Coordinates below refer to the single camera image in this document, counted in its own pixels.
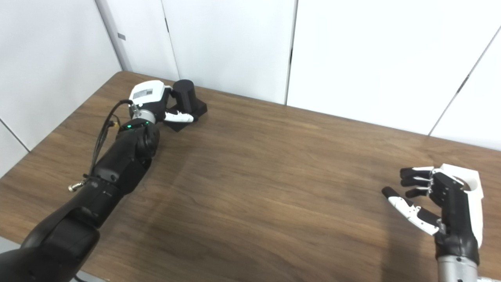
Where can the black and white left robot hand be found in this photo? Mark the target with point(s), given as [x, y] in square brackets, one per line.
[146, 92]

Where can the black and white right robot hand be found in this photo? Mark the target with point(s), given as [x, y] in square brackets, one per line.
[454, 211]

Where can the black peg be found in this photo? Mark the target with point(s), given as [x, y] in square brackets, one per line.
[184, 96]

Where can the white square piece with hole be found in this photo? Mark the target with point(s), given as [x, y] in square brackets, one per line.
[473, 178]

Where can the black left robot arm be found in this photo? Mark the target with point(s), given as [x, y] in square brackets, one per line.
[117, 164]

